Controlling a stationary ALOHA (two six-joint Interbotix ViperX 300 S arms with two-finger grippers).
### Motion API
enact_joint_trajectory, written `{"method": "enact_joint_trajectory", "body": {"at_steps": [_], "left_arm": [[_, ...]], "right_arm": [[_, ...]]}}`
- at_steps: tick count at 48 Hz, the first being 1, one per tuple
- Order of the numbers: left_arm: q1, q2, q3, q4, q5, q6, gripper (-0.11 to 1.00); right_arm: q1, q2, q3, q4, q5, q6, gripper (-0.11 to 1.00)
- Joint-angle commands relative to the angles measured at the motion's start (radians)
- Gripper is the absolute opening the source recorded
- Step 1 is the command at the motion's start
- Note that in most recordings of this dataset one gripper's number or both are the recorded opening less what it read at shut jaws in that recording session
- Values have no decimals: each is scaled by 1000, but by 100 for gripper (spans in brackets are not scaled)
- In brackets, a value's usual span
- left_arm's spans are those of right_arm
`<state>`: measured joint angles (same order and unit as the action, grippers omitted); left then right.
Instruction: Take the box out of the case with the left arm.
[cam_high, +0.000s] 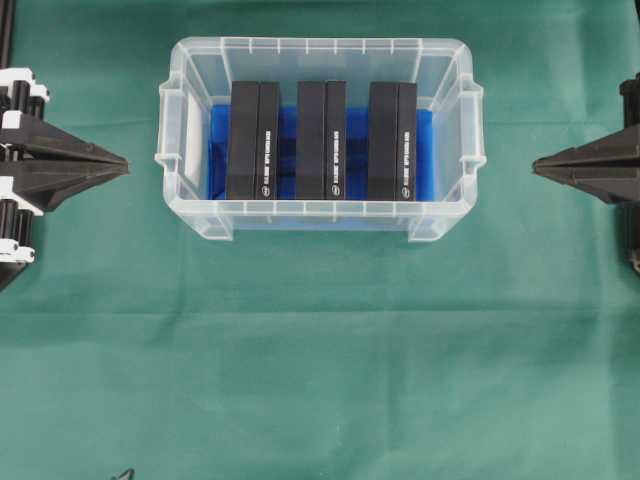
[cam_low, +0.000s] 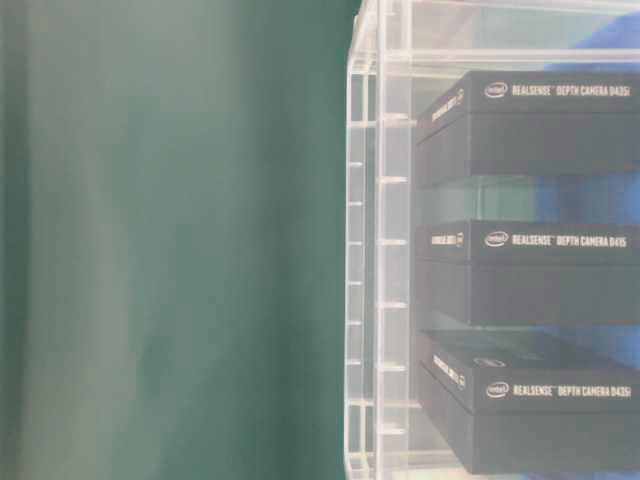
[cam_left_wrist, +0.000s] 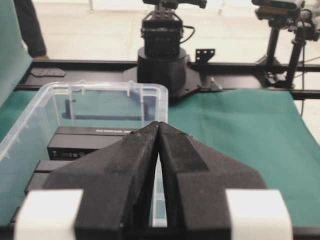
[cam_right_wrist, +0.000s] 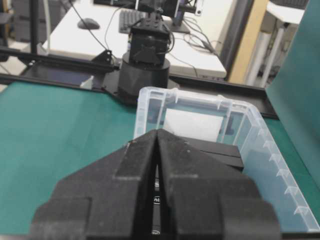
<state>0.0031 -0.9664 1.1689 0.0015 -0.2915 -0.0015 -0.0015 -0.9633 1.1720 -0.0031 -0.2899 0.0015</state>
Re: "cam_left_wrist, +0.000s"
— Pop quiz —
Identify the black table frame rail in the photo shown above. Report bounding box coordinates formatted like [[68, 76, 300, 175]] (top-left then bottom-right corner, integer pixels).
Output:
[[15, 60, 320, 101]]

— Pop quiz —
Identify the clear plastic storage case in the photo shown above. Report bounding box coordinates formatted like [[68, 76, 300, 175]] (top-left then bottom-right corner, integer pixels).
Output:
[[0, 81, 168, 226]]

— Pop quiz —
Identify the black RealSense box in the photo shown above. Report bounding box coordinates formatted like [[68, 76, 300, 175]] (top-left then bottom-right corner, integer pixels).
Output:
[[47, 126, 135, 161], [9, 159, 76, 223]]

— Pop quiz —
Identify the green table cloth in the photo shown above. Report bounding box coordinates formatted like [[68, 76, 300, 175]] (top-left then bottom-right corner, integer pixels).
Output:
[[0, 0, 320, 240]]

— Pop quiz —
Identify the black camera stand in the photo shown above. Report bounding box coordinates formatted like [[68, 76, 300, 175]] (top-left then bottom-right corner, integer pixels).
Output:
[[251, 0, 320, 89]]

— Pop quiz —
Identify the person's dark trouser leg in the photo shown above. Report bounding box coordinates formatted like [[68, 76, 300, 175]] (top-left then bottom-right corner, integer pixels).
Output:
[[13, 0, 49, 59]]

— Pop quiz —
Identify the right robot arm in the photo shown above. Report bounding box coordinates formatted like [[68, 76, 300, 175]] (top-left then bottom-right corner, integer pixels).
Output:
[[137, 0, 293, 240]]

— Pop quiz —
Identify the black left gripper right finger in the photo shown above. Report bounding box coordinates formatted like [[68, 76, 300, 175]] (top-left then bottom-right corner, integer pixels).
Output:
[[158, 121, 297, 240]]

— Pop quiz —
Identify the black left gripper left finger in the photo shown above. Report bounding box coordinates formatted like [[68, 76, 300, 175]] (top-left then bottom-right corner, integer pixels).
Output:
[[15, 121, 159, 240]]

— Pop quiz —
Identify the black perforated metal bracket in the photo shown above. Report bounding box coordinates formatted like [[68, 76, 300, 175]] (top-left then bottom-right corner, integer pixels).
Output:
[[195, 48, 216, 64]]

